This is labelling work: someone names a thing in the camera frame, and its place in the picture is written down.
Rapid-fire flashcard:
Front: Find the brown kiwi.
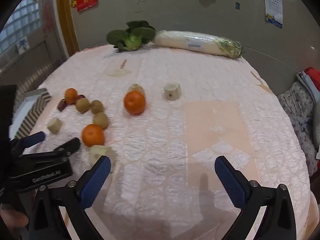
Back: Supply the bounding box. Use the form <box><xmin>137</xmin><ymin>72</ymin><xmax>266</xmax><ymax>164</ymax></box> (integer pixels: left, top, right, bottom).
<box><xmin>90</xmin><ymin>100</ymin><xmax>104</xmax><ymax>114</ymax></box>
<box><xmin>93</xmin><ymin>112</ymin><xmax>109</xmax><ymax>130</ymax></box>

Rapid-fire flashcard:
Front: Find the red knitted cloth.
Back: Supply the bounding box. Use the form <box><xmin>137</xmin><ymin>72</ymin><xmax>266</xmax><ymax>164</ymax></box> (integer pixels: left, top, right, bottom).
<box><xmin>305</xmin><ymin>67</ymin><xmax>320</xmax><ymax>93</ymax></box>

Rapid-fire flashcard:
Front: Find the tan round nut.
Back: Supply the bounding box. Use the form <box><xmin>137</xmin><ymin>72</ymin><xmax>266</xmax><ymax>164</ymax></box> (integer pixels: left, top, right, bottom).
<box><xmin>76</xmin><ymin>98</ymin><xmax>90</xmax><ymax>113</ymax></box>

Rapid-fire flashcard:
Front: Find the grey cloth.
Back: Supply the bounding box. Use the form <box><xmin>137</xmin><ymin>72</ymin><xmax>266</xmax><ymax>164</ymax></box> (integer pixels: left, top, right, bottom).
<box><xmin>311</xmin><ymin>110</ymin><xmax>320</xmax><ymax>153</ymax></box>

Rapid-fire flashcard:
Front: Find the glass block window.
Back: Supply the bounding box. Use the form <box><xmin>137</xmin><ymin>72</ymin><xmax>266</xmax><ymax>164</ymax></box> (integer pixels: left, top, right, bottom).
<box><xmin>0</xmin><ymin>0</ymin><xmax>42</xmax><ymax>53</ymax></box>

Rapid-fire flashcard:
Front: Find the striped white tray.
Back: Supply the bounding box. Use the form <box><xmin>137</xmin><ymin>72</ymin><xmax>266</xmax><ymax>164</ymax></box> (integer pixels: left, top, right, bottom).
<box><xmin>11</xmin><ymin>88</ymin><xmax>52</xmax><ymax>140</ymax></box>

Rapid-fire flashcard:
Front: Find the pale yam chunk with hole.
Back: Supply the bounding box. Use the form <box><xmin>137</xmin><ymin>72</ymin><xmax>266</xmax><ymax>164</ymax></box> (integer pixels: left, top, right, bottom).
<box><xmin>164</xmin><ymin>82</ymin><xmax>181</xmax><ymax>101</ymax></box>

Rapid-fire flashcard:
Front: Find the blue and white paper cutout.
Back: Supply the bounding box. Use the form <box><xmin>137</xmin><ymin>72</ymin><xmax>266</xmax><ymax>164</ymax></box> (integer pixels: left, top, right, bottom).
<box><xmin>17</xmin><ymin>36</ymin><xmax>30</xmax><ymax>54</ymax></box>

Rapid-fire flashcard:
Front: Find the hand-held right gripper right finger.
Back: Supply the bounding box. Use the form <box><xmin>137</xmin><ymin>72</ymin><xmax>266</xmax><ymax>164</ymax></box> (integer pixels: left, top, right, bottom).
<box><xmin>214</xmin><ymin>156</ymin><xmax>298</xmax><ymax>240</ymax></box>

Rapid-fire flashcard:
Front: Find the white wall calendar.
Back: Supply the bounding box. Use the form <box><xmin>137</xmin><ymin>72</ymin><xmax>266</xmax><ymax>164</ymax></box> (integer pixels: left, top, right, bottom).
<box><xmin>262</xmin><ymin>0</ymin><xmax>284</xmax><ymax>28</ymax></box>

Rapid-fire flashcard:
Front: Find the green bok choy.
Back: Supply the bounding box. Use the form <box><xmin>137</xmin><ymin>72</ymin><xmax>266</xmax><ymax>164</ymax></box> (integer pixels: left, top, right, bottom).
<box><xmin>106</xmin><ymin>20</ymin><xmax>157</xmax><ymax>53</ymax></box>

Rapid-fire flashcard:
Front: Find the wrapped white daikon radish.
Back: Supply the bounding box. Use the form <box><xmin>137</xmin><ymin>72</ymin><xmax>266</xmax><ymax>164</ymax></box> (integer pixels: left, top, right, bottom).
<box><xmin>151</xmin><ymin>30</ymin><xmax>245</xmax><ymax>59</ymax></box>

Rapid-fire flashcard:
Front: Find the small orange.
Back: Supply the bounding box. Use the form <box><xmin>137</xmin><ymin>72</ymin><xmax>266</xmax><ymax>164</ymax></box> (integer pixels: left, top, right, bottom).
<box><xmin>64</xmin><ymin>88</ymin><xmax>79</xmax><ymax>105</ymax></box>

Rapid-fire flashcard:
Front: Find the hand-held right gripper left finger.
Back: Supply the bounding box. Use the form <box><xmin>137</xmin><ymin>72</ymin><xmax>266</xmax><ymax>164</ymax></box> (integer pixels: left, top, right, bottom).
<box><xmin>29</xmin><ymin>156</ymin><xmax>112</xmax><ymax>240</ymax></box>

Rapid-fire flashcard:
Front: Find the person's left hand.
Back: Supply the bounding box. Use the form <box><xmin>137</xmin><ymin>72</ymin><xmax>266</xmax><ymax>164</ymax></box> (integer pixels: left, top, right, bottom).
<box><xmin>0</xmin><ymin>202</ymin><xmax>30</xmax><ymax>233</ymax></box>

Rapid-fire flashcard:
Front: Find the orange with stem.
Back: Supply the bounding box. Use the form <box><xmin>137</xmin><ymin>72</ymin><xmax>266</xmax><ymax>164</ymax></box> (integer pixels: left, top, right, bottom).
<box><xmin>82</xmin><ymin>124</ymin><xmax>105</xmax><ymax>147</ymax></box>

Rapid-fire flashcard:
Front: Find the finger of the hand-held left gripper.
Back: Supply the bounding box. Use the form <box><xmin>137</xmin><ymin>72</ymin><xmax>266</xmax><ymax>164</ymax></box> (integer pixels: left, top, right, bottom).
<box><xmin>10</xmin><ymin>131</ymin><xmax>46</xmax><ymax>153</ymax></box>
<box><xmin>20</xmin><ymin>137</ymin><xmax>81</xmax><ymax>161</ymax></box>

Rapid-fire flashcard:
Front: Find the yellow door frame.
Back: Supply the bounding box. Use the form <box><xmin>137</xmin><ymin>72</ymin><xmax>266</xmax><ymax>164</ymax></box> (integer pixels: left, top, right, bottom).
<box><xmin>55</xmin><ymin>0</ymin><xmax>80</xmax><ymax>55</ymax></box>

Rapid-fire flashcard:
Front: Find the floral cloth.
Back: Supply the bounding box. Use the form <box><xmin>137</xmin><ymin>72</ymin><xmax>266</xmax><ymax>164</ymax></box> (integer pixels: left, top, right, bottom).
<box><xmin>278</xmin><ymin>81</ymin><xmax>319</xmax><ymax>178</ymax></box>

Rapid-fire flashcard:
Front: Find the light blue cloth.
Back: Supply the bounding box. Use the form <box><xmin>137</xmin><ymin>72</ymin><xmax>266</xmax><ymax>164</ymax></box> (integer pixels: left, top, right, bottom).
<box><xmin>297</xmin><ymin>71</ymin><xmax>320</xmax><ymax>98</ymax></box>

